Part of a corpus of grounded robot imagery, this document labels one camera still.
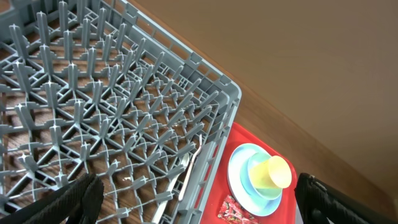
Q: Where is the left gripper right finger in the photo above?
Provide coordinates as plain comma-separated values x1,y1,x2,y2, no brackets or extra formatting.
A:
295,173,397,224

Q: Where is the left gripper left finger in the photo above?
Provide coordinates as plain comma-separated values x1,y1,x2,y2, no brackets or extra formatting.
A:
1,174,104,224

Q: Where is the red snack wrapper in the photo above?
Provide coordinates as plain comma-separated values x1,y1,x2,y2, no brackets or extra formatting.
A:
218,195,260,224

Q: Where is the white fork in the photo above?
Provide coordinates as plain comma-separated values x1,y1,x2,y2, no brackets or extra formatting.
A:
178,134,203,202

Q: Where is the white spoon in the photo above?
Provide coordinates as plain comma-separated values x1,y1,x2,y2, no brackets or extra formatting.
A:
150,152,191,224

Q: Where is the grey dishwasher rack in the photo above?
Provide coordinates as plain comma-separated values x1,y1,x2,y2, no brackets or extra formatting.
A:
1,0,242,223

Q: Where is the yellow plastic cup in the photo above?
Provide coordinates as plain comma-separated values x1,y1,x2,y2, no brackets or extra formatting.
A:
248,153,292,189

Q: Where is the light blue plate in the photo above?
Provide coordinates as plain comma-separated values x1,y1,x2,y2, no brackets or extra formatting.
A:
227,143,282,217

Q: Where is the small green bowl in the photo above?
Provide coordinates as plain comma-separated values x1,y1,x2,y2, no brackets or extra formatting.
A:
240,152,282,200

